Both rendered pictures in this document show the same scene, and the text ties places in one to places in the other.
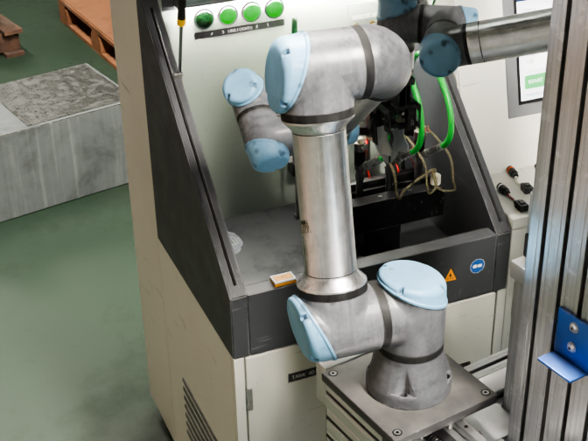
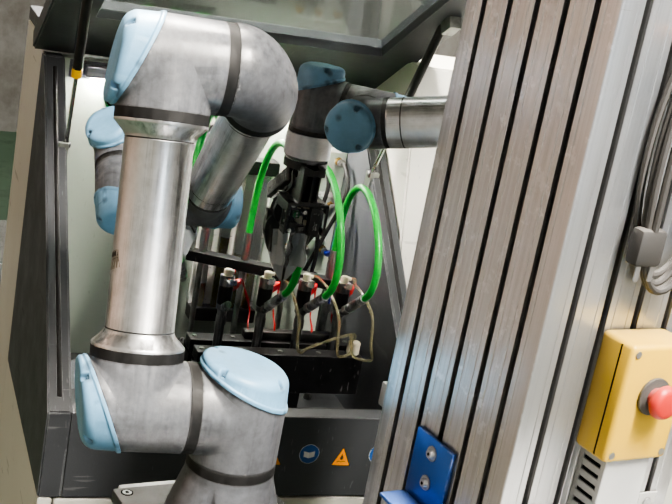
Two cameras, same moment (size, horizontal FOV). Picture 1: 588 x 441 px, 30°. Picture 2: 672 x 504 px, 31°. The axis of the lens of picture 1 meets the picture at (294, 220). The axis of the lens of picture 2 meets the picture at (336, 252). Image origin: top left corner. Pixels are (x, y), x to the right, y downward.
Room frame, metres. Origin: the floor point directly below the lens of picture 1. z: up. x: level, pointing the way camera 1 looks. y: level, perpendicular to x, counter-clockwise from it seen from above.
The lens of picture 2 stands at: (0.11, -0.28, 1.84)
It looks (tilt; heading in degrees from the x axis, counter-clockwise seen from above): 16 degrees down; 0
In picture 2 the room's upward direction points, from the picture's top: 11 degrees clockwise
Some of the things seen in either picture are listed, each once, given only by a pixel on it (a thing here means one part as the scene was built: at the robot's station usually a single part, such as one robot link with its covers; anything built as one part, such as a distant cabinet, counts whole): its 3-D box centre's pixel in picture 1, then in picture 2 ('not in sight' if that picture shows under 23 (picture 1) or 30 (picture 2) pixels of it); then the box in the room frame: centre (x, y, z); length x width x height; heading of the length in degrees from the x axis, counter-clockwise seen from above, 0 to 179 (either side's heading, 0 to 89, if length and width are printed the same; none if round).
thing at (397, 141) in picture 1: (400, 144); (298, 257); (2.03, -0.22, 1.27); 0.06 x 0.03 x 0.09; 22
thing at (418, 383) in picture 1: (409, 360); (226, 488); (1.54, -0.20, 1.09); 0.15 x 0.15 x 0.10
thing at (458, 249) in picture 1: (372, 289); (239, 451); (2.10, -0.18, 0.87); 0.62 x 0.04 x 0.16; 112
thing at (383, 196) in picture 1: (374, 217); (269, 379); (2.36, -0.20, 0.91); 0.34 x 0.10 x 0.15; 112
